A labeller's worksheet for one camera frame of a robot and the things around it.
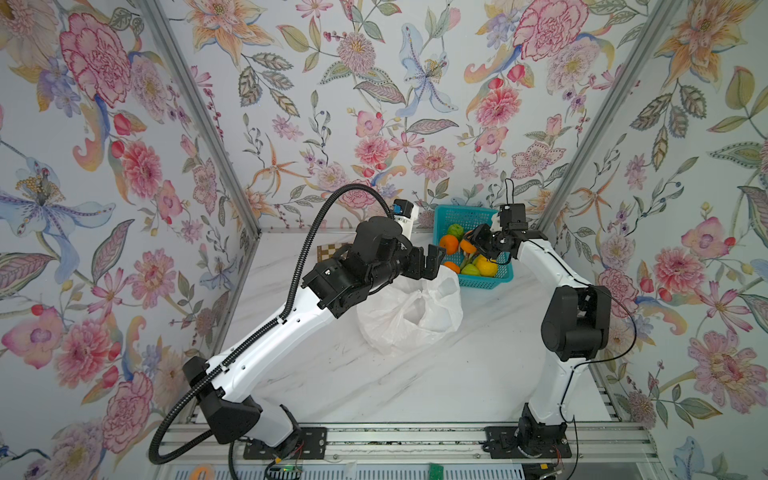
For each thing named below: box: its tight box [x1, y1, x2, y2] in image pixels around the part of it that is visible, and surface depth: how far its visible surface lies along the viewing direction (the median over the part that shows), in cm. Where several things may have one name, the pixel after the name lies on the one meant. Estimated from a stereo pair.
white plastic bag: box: [357, 266, 464, 356], surface depth 86 cm
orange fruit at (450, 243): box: [440, 234, 459, 255], surface depth 112 cm
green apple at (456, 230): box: [448, 223, 465, 240], surface depth 116 cm
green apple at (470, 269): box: [461, 263, 480, 276], surface depth 103 cm
